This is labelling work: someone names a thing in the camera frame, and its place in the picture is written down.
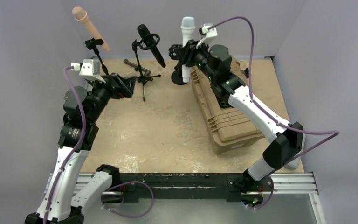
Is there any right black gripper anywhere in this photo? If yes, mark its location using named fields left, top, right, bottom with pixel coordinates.
left=175, top=37, right=217, bottom=82

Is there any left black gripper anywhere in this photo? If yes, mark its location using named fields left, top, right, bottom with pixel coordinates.
left=87, top=72, right=136, bottom=123

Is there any white microphone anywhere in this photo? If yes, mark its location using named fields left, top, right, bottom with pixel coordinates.
left=181, top=16, right=195, bottom=84

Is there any black microphone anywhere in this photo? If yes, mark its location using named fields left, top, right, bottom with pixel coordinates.
left=137, top=24, right=166, bottom=68

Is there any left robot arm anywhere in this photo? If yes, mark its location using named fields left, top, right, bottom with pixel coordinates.
left=24, top=73, right=137, bottom=224

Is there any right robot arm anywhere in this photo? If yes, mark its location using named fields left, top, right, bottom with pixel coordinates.
left=174, top=40, right=304, bottom=193

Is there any black tripod microphone stand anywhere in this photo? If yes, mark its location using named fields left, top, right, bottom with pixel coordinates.
left=131, top=39, right=161, bottom=102

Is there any black clip microphone stand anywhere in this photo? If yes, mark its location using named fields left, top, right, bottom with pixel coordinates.
left=84, top=38, right=109, bottom=75

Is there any beige microphone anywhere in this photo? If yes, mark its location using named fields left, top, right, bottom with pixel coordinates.
left=72, top=6, right=110, bottom=52

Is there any grey metal tube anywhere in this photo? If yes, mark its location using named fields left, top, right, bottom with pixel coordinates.
left=123, top=59, right=151, bottom=76

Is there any tan hard plastic case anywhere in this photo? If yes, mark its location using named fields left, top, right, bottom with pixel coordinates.
left=191, top=66, right=265, bottom=154

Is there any black round base shock-mount stand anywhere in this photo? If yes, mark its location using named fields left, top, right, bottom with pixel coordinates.
left=168, top=44, right=191, bottom=85

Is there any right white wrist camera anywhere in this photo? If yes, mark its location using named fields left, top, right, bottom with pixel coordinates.
left=196, top=23, right=218, bottom=48

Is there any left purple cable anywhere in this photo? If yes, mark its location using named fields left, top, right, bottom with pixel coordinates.
left=41, top=65, right=87, bottom=224

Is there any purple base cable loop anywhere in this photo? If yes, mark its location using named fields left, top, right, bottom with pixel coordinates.
left=100, top=181, right=156, bottom=219

